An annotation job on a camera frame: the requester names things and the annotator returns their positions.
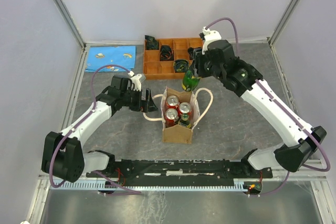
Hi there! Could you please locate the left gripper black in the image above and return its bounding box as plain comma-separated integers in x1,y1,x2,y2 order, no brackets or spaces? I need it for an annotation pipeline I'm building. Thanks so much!
121,87,158,113

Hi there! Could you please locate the red cola can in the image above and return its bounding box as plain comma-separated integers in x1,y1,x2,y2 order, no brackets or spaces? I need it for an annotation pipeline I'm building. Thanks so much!
165,95,180,110
177,102,192,119
164,108,179,127

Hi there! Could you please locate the green glass bottle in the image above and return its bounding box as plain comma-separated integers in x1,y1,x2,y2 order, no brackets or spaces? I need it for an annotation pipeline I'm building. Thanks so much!
178,113,192,129
182,70,201,92

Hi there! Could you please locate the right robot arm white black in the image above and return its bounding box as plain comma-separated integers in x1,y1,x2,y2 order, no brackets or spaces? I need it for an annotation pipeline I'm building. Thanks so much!
188,40,327,177

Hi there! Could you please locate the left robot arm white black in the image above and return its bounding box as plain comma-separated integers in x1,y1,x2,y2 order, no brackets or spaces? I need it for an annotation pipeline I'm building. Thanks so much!
41,74,158,183

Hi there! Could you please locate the dark rolled sock right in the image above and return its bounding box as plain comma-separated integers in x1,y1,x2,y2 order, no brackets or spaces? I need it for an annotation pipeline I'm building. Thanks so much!
187,47,195,60

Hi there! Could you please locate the dark rolled sock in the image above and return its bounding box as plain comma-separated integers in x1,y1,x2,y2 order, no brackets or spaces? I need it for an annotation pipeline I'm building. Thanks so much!
144,35,159,50
187,47,195,60
160,45,174,61
173,59,189,73

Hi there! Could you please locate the dark rolled sock lower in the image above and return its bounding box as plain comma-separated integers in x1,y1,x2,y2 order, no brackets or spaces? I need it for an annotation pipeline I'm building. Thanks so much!
173,59,189,73

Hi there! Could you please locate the orange wooden compartment tray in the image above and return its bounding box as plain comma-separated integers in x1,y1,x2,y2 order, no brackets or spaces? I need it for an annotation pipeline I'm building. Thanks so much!
143,38,203,80

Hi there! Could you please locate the dark rolled sock middle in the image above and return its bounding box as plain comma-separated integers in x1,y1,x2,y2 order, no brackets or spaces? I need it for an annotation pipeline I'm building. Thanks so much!
160,45,174,61

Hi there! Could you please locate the blue patterned cloth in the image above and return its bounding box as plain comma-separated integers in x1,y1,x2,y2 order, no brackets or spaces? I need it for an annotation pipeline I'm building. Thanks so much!
85,46,136,72

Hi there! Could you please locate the dark rolled sock upper left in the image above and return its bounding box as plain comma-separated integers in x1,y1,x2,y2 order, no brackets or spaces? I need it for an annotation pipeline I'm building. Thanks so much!
144,35,159,50

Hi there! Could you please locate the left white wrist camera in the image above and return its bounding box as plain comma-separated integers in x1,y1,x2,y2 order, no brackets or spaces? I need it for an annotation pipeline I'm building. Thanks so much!
128,71,146,91

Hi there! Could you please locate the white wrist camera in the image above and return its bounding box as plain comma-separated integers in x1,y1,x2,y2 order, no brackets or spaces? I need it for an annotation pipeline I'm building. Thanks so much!
199,27,222,54
128,71,146,91

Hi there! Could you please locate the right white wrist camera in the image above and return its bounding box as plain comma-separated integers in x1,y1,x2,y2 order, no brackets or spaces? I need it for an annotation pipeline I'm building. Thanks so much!
199,27,222,54

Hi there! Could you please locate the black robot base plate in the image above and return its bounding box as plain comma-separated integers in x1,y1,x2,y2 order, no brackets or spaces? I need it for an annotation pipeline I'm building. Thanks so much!
101,159,273,187

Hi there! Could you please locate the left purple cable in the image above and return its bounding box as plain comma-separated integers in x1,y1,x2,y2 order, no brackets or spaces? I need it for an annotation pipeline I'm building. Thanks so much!
48,64,142,196

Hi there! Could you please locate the purple cable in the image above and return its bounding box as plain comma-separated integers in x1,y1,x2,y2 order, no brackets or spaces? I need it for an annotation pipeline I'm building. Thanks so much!
48,64,142,196
204,17,331,198

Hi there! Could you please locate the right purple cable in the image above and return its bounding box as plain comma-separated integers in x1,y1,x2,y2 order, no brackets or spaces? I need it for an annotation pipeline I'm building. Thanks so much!
204,17,331,198

